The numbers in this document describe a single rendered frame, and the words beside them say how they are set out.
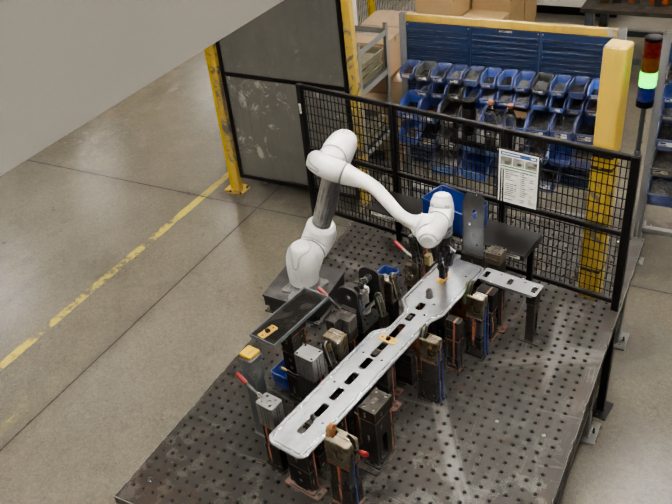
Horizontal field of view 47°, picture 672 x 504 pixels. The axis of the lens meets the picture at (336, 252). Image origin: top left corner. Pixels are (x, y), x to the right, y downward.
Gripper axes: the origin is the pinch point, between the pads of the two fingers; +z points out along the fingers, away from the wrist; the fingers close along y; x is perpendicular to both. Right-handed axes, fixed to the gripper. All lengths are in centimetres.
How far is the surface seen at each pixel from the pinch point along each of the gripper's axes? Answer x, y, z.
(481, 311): -8.3, 24.3, 8.2
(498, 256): 23.5, 16.2, 0.9
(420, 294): -13.3, -4.3, 6.5
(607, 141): 58, 50, -51
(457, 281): 3.6, 5.5, 6.5
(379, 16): 292, -232, 3
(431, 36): 191, -120, -29
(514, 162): 54, 8, -32
